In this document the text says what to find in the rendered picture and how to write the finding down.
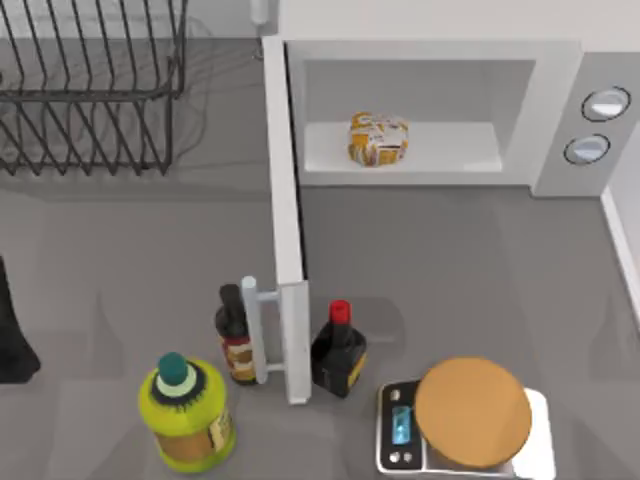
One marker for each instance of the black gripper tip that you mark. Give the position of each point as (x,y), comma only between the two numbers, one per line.
(12,345)

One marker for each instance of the yellow-green bottle with teal cap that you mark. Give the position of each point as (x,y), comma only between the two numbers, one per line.
(187,420)

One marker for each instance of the white microwave door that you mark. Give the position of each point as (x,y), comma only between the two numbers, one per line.
(287,225)

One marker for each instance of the round orange-brown bread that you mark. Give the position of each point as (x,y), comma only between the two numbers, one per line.
(472,407)

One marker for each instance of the large microwave knob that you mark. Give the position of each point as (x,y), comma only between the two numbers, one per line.
(605,103)

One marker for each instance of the silver kitchen scale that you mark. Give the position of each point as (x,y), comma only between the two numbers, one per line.
(400,425)

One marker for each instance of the small microwave knob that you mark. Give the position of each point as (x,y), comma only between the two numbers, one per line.
(586,149)

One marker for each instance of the dark bottle with black cap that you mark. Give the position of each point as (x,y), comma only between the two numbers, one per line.
(235,340)

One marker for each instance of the pale microwave oven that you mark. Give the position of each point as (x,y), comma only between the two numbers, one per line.
(555,125)

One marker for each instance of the yellow and white bread bag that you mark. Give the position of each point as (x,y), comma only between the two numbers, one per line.
(378,141)

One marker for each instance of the dark bottle with red cap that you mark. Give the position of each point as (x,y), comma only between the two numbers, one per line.
(337,355)

